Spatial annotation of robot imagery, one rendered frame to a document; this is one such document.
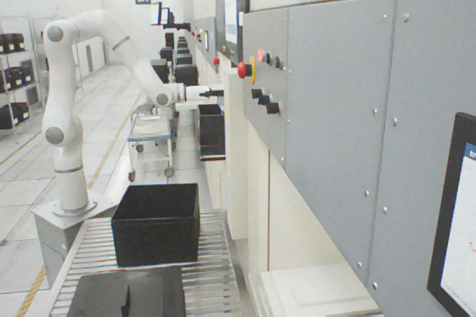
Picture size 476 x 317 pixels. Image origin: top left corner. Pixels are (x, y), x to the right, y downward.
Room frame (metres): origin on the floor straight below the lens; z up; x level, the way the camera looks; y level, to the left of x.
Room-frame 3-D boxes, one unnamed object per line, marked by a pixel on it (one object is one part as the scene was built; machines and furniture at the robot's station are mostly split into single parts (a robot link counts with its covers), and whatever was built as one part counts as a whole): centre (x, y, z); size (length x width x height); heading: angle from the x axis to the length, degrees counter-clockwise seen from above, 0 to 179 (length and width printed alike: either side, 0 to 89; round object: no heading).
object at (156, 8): (4.77, 0.77, 1.59); 0.50 x 0.41 x 0.36; 98
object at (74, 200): (1.49, 0.72, 0.85); 0.19 x 0.19 x 0.18
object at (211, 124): (1.58, 0.06, 1.11); 0.24 x 0.20 x 0.32; 8
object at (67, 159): (1.53, 0.73, 1.07); 0.19 x 0.12 x 0.24; 7
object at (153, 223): (1.20, 0.28, 0.85); 0.28 x 0.28 x 0.17; 3
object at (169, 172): (3.95, 0.92, 0.24); 0.97 x 0.52 x 0.48; 10
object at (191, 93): (1.57, 0.16, 1.25); 0.11 x 0.10 x 0.07; 98
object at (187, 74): (4.29, 0.54, 0.93); 0.30 x 0.28 x 0.26; 5
